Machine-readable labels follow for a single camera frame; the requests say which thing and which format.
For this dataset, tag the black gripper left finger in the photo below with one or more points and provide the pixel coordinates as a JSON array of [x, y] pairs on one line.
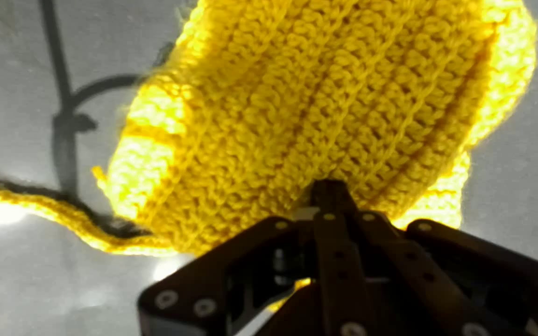
[[221, 291]]

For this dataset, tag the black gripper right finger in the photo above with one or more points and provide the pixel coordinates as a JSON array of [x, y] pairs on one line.
[[424, 280]]

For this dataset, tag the yellow knitted cloth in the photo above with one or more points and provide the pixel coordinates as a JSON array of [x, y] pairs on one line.
[[264, 97]]

